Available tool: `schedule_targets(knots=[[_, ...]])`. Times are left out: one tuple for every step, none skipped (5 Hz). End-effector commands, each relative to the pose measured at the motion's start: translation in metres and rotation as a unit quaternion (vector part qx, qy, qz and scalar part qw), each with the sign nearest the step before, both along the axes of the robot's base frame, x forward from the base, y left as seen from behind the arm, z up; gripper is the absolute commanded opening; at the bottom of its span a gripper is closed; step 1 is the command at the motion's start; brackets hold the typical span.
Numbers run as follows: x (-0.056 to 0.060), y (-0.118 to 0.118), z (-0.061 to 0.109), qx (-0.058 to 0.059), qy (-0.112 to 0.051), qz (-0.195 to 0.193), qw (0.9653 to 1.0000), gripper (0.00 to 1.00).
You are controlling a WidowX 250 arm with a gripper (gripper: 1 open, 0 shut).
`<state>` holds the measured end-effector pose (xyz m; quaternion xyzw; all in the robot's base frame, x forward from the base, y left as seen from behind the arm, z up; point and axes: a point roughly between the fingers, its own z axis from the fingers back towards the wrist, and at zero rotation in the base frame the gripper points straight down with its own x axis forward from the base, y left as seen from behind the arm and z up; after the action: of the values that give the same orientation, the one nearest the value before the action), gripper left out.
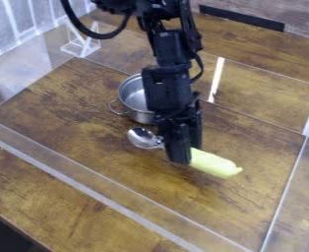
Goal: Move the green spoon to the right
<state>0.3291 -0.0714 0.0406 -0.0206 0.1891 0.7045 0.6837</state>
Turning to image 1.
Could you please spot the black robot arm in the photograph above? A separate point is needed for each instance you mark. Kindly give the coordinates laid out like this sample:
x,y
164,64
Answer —
x,y
176,41

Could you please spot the clear acrylic triangle bracket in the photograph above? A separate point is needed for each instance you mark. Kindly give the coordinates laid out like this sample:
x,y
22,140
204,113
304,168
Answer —
x,y
79,46

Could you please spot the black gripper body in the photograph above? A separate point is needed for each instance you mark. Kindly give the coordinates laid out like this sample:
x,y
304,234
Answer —
x,y
170,97

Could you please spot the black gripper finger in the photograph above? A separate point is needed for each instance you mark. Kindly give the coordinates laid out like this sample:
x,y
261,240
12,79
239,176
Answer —
x,y
176,134
196,129

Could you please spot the small steel pot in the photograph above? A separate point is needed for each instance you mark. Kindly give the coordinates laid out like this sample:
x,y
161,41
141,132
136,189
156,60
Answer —
x,y
133,100

